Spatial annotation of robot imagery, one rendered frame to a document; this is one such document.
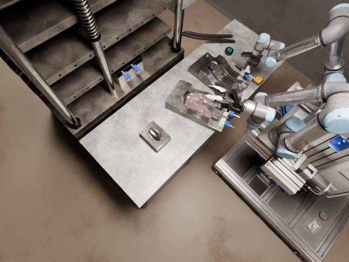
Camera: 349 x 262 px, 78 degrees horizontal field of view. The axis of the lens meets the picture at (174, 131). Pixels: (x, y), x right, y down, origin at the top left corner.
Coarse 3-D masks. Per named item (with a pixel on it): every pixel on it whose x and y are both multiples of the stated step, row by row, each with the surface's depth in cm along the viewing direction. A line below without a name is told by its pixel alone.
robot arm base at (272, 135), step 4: (272, 128) 150; (276, 128) 144; (272, 132) 146; (276, 132) 142; (268, 136) 150; (272, 136) 146; (276, 136) 143; (272, 140) 146; (276, 140) 144; (276, 144) 145
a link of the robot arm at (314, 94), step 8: (304, 88) 106; (312, 88) 103; (320, 88) 99; (328, 88) 96; (336, 88) 93; (344, 88) 90; (256, 96) 125; (264, 96) 121; (272, 96) 117; (280, 96) 113; (288, 96) 110; (296, 96) 107; (304, 96) 104; (312, 96) 102; (320, 96) 99; (264, 104) 120; (272, 104) 117; (280, 104) 114; (288, 104) 112
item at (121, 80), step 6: (132, 60) 180; (138, 60) 182; (126, 66) 178; (132, 66) 182; (138, 66) 188; (114, 72) 176; (120, 72) 176; (126, 72) 181; (132, 72) 188; (138, 72) 195; (114, 78) 188; (120, 78) 181; (120, 84) 187
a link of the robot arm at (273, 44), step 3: (270, 42) 154; (273, 42) 153; (276, 42) 153; (279, 42) 153; (270, 45) 154; (273, 45) 153; (276, 45) 152; (279, 45) 153; (282, 45) 152; (267, 48) 156; (270, 48) 153; (273, 48) 151; (276, 48) 151; (279, 48) 153
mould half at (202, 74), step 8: (208, 56) 200; (192, 64) 195; (200, 64) 195; (216, 64) 187; (224, 64) 190; (192, 72) 195; (200, 72) 186; (208, 72) 183; (216, 72) 186; (232, 72) 191; (200, 80) 194; (208, 80) 185; (216, 80) 186; (224, 80) 187; (232, 80) 187; (240, 80) 187; (248, 80) 187; (240, 88) 183
